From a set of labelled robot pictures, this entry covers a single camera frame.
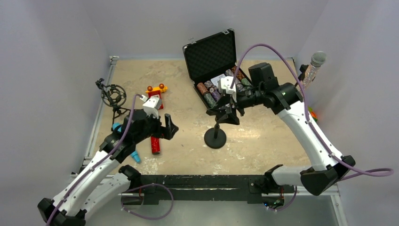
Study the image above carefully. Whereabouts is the red glitter microphone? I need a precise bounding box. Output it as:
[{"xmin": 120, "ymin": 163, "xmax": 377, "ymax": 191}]
[{"xmin": 151, "ymin": 137, "xmax": 160, "ymax": 155}]

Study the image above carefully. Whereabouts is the black mic stand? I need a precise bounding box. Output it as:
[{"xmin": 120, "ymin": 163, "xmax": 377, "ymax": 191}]
[
  {"xmin": 204, "ymin": 105, "xmax": 236, "ymax": 149},
  {"xmin": 298, "ymin": 65, "xmax": 317, "ymax": 89}
]

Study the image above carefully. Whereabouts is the silver glitter microphone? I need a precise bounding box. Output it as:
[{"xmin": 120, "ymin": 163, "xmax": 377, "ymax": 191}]
[{"xmin": 295, "ymin": 51, "xmax": 327, "ymax": 92}]

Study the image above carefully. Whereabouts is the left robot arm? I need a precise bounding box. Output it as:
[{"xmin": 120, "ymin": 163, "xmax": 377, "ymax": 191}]
[{"xmin": 38, "ymin": 109, "xmax": 179, "ymax": 226}]

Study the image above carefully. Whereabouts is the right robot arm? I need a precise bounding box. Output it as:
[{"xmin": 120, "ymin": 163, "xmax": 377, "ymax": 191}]
[{"xmin": 207, "ymin": 63, "xmax": 355, "ymax": 195}]

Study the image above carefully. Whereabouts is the red yellow toy block truck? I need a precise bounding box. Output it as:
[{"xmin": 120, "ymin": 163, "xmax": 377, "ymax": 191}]
[{"xmin": 146, "ymin": 83, "xmax": 168, "ymax": 109}]

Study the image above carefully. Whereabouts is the black poker chip case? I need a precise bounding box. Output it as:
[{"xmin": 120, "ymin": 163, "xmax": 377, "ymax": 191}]
[{"xmin": 183, "ymin": 28, "xmax": 237, "ymax": 109}]

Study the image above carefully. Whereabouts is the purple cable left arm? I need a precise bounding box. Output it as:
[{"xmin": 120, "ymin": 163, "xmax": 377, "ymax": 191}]
[{"xmin": 45, "ymin": 93, "xmax": 147, "ymax": 226}]

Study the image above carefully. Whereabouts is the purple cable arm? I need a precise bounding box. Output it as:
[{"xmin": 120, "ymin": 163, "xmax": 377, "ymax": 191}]
[
  {"xmin": 45, "ymin": 93, "xmax": 147, "ymax": 226},
  {"xmin": 230, "ymin": 43, "xmax": 395, "ymax": 182}
]

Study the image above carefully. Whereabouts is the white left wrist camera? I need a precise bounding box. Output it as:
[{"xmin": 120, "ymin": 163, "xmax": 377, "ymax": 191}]
[{"xmin": 140, "ymin": 95, "xmax": 162, "ymax": 119}]

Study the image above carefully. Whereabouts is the black shock mount tripod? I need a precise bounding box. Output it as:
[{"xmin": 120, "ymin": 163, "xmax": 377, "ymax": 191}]
[{"xmin": 95, "ymin": 78, "xmax": 130, "ymax": 124}]

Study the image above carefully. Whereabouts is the purple cable at base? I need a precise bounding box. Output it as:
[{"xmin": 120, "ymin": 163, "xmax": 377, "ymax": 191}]
[{"xmin": 120, "ymin": 183, "xmax": 175, "ymax": 221}]

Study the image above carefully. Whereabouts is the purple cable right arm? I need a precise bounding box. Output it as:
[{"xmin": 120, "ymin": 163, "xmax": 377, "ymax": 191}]
[{"xmin": 230, "ymin": 43, "xmax": 395, "ymax": 182}]

